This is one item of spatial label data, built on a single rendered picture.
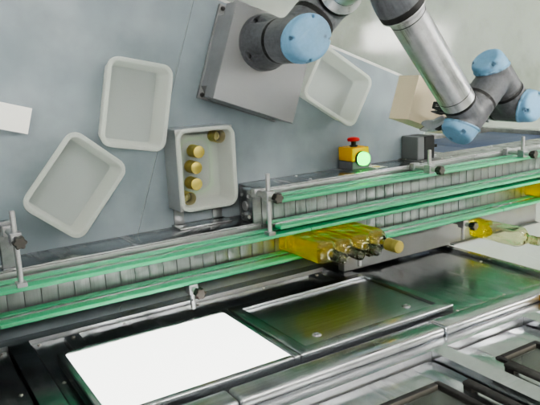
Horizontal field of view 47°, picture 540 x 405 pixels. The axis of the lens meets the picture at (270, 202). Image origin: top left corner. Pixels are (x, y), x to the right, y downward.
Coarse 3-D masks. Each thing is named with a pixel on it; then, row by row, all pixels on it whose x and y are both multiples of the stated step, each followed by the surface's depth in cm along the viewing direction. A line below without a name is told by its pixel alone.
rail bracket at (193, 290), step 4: (192, 284) 158; (196, 284) 158; (188, 288) 158; (192, 288) 157; (196, 288) 155; (200, 288) 155; (188, 292) 158; (192, 292) 158; (196, 292) 154; (200, 292) 154; (204, 292) 155; (192, 296) 159; (196, 296) 154; (200, 296) 155; (204, 296) 155; (192, 300) 159; (192, 304) 159; (192, 308) 160
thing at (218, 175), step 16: (192, 128) 165; (208, 128) 167; (224, 128) 170; (176, 144) 164; (192, 144) 173; (208, 144) 176; (224, 144) 175; (208, 160) 177; (224, 160) 176; (192, 176) 175; (208, 176) 178; (224, 176) 178; (192, 192) 176; (208, 192) 178; (224, 192) 179; (192, 208) 169; (208, 208) 171
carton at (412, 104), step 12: (408, 84) 169; (420, 84) 167; (396, 96) 172; (408, 96) 168; (420, 96) 168; (432, 96) 170; (396, 108) 171; (408, 108) 167; (420, 108) 169; (432, 108) 171; (396, 120) 173; (408, 120) 168; (420, 120) 169; (432, 132) 179
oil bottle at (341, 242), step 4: (312, 232) 177; (316, 232) 176; (320, 232) 176; (324, 232) 176; (328, 232) 176; (332, 232) 176; (324, 236) 172; (328, 236) 172; (332, 236) 171; (336, 236) 171; (340, 236) 171; (344, 236) 171; (336, 240) 168; (340, 240) 167; (344, 240) 168; (348, 240) 168; (336, 244) 167; (340, 244) 166; (344, 244) 166; (348, 244) 167; (352, 244) 168; (340, 248) 166; (344, 248) 166; (344, 252) 166; (348, 256) 167
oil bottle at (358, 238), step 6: (324, 228) 181; (330, 228) 180; (336, 228) 179; (342, 228) 179; (342, 234) 174; (348, 234) 173; (354, 234) 173; (360, 234) 172; (354, 240) 170; (360, 240) 169; (366, 240) 170; (354, 246) 170; (360, 246) 169
